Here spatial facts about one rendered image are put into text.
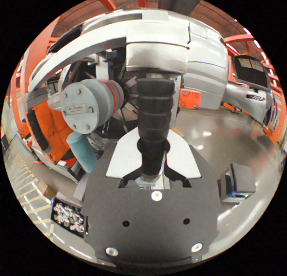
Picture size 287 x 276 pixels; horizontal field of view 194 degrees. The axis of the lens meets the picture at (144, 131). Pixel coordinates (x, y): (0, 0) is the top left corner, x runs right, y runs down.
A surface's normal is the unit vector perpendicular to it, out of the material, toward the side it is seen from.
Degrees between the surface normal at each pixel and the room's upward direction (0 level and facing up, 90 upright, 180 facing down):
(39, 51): 90
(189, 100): 90
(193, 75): 90
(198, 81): 90
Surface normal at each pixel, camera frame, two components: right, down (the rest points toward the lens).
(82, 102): -0.04, 0.53
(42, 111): 1.00, 0.03
